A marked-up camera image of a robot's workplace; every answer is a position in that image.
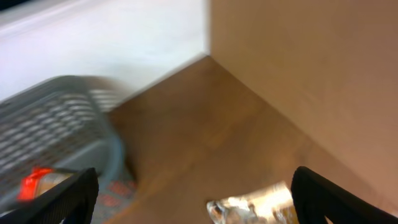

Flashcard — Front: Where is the dark grey plastic basket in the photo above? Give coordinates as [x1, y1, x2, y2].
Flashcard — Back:
[1, 75, 134, 223]

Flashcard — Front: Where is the beige snack pouch right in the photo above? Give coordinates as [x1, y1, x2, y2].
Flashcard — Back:
[206, 182, 299, 224]

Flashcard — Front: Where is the brown cardboard panel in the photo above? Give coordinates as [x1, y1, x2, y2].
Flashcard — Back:
[209, 0, 397, 203]

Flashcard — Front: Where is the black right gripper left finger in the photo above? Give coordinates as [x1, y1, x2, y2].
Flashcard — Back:
[1, 168, 99, 224]

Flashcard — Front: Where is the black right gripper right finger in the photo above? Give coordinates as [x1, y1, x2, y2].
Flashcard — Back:
[290, 166, 397, 224]

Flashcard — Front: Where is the orange cracker sleeve package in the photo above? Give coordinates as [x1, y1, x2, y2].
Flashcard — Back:
[17, 167, 76, 202]

